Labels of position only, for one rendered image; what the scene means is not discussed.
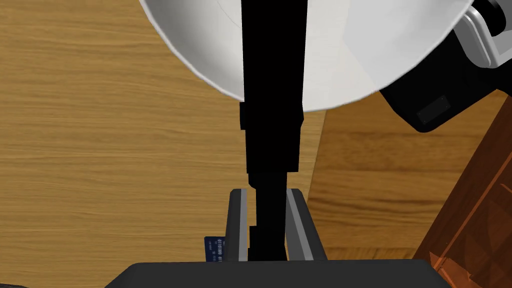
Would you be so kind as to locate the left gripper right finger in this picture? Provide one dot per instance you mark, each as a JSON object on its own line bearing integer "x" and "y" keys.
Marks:
{"x": 302, "y": 232}

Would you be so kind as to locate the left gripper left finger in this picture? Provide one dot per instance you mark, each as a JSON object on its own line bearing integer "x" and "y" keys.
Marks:
{"x": 236, "y": 228}

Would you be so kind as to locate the black long bar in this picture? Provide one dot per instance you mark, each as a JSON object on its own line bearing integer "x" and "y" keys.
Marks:
{"x": 272, "y": 120}

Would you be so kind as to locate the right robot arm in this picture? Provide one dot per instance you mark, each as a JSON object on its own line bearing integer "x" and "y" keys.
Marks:
{"x": 440, "y": 92}

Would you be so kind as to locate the blue printed card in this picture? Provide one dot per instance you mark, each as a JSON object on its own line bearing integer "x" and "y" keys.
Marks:
{"x": 214, "y": 248}

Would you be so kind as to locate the brown wooden cabinet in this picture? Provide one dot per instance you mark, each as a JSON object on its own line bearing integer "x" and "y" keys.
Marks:
{"x": 480, "y": 224}

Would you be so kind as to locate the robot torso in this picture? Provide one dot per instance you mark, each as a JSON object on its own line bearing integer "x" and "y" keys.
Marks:
{"x": 192, "y": 40}

